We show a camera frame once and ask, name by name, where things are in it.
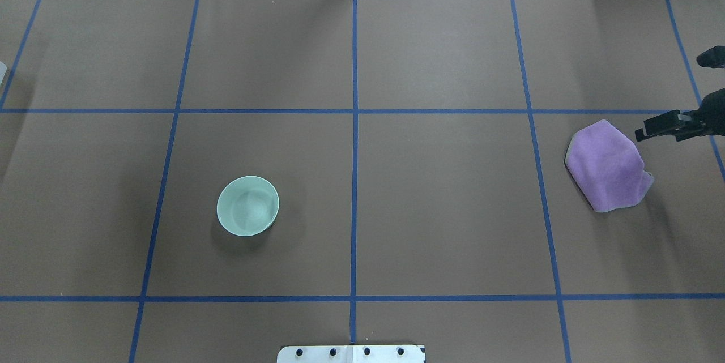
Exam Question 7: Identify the mint green bowl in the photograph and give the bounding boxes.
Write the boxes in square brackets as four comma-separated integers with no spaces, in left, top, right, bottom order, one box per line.
[216,176,280,237]

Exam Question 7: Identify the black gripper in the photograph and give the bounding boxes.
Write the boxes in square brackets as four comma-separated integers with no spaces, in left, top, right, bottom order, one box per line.
[635,88,724,142]

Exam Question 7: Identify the purple cloth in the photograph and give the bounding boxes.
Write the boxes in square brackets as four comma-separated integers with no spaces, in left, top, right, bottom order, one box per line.
[564,119,654,213]

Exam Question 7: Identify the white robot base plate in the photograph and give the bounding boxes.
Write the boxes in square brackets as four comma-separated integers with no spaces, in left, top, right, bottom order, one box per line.
[276,344,427,362]

